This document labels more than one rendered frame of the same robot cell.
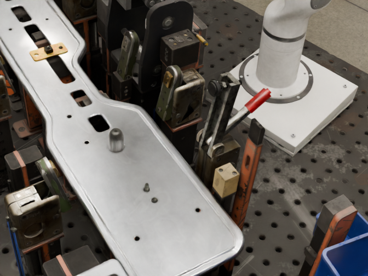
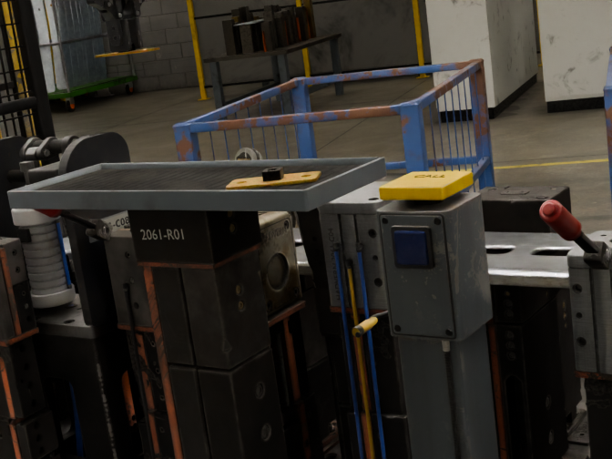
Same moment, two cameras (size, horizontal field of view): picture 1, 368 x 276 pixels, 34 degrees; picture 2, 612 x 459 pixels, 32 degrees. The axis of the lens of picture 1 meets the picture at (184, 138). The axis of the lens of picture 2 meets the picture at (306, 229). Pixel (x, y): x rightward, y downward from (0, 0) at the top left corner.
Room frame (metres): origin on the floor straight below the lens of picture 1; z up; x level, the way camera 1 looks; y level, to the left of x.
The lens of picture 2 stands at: (2.50, -0.04, 1.33)
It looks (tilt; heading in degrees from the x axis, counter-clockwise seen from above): 13 degrees down; 161
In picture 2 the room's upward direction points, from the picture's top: 8 degrees counter-clockwise
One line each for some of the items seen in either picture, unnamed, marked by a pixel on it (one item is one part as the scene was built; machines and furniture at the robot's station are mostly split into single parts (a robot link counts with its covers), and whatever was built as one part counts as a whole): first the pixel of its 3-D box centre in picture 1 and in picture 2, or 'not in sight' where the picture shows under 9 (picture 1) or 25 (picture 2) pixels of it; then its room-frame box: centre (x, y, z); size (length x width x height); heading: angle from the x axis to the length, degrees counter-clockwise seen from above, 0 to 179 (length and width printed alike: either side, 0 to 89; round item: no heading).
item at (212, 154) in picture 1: (217, 149); not in sight; (0.79, -0.07, 1.06); 0.03 x 0.01 x 0.03; 126
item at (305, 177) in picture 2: not in sight; (272, 176); (1.58, 0.26, 1.17); 0.08 x 0.04 x 0.01; 60
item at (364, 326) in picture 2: not in sight; (385, 312); (1.54, 0.36, 1.00); 0.12 x 0.01 x 0.01; 126
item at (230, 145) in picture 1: (211, 196); not in sight; (0.82, -0.07, 0.88); 0.07 x 0.06 x 0.35; 126
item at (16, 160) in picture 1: (32, 202); not in sight; (0.78, 0.31, 0.84); 0.11 x 0.08 x 0.29; 126
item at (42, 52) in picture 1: (48, 50); not in sight; (1.10, 0.33, 1.01); 0.08 x 0.04 x 0.01; 126
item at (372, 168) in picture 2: not in sight; (188, 184); (1.49, 0.20, 1.16); 0.37 x 0.14 x 0.02; 36
